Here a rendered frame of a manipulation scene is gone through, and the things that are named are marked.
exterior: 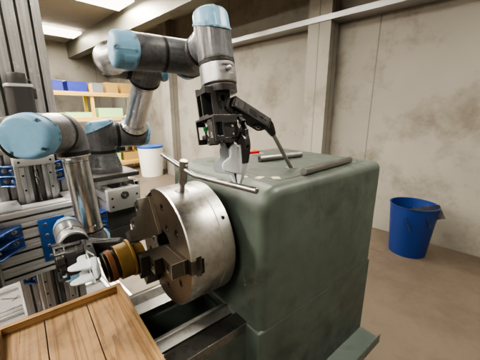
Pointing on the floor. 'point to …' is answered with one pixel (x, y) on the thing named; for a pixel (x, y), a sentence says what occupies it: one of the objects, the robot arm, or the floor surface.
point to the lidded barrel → (151, 160)
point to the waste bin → (412, 226)
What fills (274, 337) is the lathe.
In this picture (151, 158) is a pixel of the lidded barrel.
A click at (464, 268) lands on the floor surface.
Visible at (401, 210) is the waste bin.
